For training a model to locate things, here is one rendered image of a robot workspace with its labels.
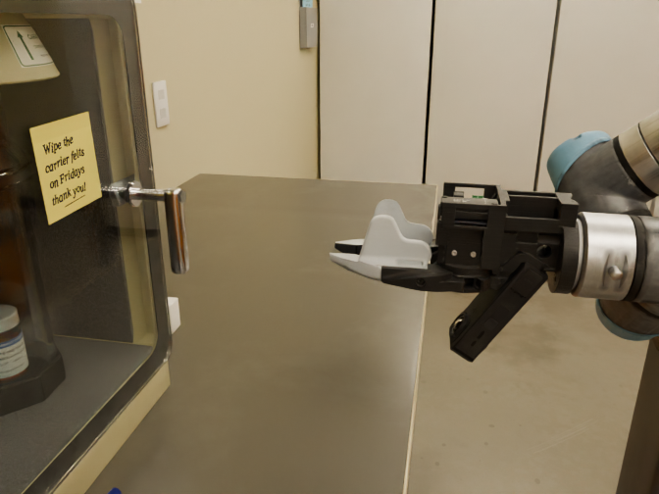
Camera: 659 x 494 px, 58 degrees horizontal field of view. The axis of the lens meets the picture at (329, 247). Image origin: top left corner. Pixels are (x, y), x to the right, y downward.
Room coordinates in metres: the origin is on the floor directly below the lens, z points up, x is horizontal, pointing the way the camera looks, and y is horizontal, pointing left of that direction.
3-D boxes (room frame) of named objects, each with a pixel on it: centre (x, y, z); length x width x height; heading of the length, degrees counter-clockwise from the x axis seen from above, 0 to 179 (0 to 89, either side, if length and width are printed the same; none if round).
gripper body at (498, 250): (0.50, -0.15, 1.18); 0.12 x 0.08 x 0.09; 79
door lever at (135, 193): (0.56, 0.17, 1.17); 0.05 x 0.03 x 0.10; 78
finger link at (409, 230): (0.54, -0.05, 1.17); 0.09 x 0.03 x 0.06; 73
